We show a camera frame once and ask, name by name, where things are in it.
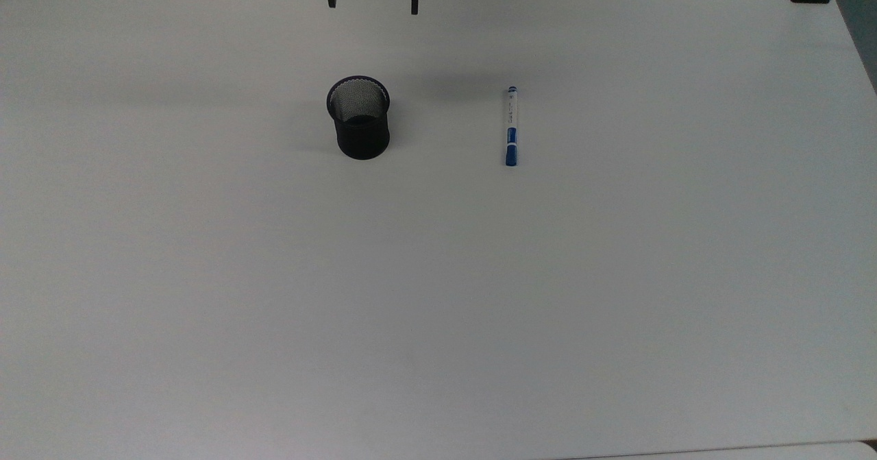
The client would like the blue and white marker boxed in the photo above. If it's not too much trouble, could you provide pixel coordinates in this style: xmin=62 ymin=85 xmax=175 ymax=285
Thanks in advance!
xmin=505 ymin=86 xmax=519 ymax=168

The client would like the black mesh pen cup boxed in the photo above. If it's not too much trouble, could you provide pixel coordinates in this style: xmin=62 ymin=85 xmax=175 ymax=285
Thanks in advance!
xmin=326 ymin=75 xmax=392 ymax=161

